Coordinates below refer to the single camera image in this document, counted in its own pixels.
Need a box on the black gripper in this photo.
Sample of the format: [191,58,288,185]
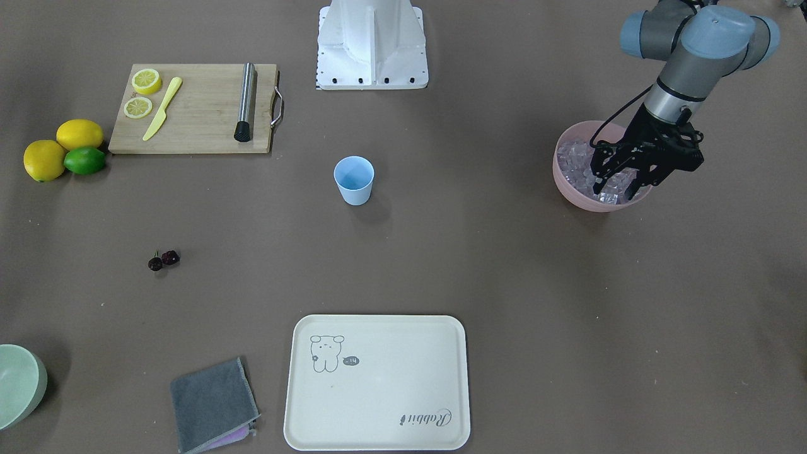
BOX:
[590,105,704,202]

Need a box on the dark red cherry pair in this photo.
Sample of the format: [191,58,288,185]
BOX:
[148,250,180,272]

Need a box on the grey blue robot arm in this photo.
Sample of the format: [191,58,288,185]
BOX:
[589,1,781,199]

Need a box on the pink bowl of ice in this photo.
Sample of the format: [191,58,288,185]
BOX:
[552,120,652,212]

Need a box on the light blue plastic cup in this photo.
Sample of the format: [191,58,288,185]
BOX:
[334,156,375,206]

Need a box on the cream rabbit serving tray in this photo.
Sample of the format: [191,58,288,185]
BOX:
[284,314,472,451]

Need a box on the steel muddler black tip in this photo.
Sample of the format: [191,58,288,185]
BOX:
[233,62,257,143]

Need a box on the wooden cutting board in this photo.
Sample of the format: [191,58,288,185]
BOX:
[108,63,282,154]

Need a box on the yellow plastic knife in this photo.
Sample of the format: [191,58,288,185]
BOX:
[141,77,183,141]

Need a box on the grey folded cloth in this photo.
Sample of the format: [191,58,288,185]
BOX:
[169,357,260,453]

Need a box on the upper lemon half slice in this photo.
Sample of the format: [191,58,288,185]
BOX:
[131,68,162,95]

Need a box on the lemon half slice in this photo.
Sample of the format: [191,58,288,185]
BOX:
[122,96,153,120]
[131,68,162,95]

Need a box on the lower lemon half slice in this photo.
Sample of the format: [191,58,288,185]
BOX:
[122,96,153,120]

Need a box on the green lime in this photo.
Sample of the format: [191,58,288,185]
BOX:
[63,146,106,175]

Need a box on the upper whole yellow lemon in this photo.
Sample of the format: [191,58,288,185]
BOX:
[57,119,105,151]

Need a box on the whole yellow lemon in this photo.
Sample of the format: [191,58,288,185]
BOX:
[57,119,105,151]
[23,140,67,183]

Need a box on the lower whole yellow lemon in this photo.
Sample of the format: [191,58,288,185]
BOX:
[23,140,67,183]

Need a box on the mint green bowl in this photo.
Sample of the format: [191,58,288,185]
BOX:
[1,344,48,430]

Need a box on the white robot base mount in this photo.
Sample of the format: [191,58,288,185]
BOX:
[315,1,429,90]

